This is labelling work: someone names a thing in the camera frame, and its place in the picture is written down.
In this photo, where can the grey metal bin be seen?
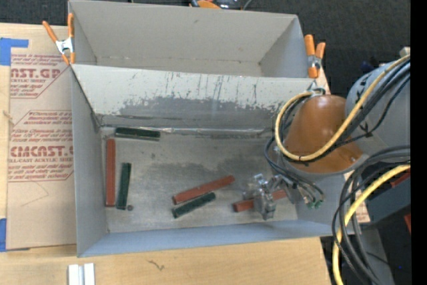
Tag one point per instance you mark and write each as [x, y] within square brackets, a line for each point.
[187, 157]

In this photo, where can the brown cardboard board red print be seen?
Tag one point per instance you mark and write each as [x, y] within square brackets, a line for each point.
[40, 203]

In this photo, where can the dark green flat block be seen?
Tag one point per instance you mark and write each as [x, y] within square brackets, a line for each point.
[137, 133]
[123, 186]
[193, 205]

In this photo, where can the red-brown block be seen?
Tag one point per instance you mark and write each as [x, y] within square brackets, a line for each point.
[203, 189]
[110, 173]
[243, 206]

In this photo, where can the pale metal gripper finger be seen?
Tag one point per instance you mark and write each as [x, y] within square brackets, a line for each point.
[256, 184]
[267, 207]

